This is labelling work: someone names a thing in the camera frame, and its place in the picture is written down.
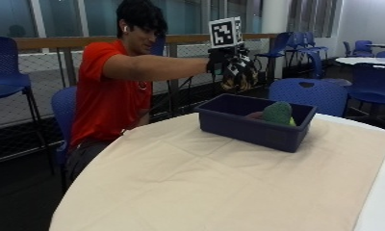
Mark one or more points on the black and tan soft toy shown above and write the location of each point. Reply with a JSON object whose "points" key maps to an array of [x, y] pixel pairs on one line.
{"points": [[239, 75]]}

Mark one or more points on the white marker cube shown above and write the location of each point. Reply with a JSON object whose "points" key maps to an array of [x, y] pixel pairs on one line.
{"points": [[225, 32]]}

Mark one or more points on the blue chair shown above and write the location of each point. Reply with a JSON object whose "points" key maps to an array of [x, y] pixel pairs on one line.
{"points": [[4, 73], [308, 45], [63, 112], [277, 48], [374, 85], [308, 94], [361, 48]]}

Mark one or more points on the pink soft toy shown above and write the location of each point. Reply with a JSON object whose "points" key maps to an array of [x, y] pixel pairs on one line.
{"points": [[254, 115]]}

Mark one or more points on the green soft toy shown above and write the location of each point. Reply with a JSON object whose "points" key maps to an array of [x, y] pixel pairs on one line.
{"points": [[277, 113]]}

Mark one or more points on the dark blue plastic bin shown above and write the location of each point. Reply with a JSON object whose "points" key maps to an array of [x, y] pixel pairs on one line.
{"points": [[252, 128]]}

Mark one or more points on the yellow-green soft toy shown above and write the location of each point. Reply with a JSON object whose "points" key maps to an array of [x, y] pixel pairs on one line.
{"points": [[292, 122]]}

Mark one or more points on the white round table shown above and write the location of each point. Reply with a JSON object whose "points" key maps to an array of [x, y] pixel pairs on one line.
{"points": [[368, 60]]}

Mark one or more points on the the person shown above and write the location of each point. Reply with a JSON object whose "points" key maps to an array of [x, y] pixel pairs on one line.
{"points": [[110, 89]]}

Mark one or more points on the beige tablecloth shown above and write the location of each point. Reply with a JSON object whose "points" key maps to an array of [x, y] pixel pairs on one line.
{"points": [[227, 179]]}

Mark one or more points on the wooden railing with mesh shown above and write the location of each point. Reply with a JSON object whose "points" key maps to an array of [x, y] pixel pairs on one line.
{"points": [[51, 83]]}

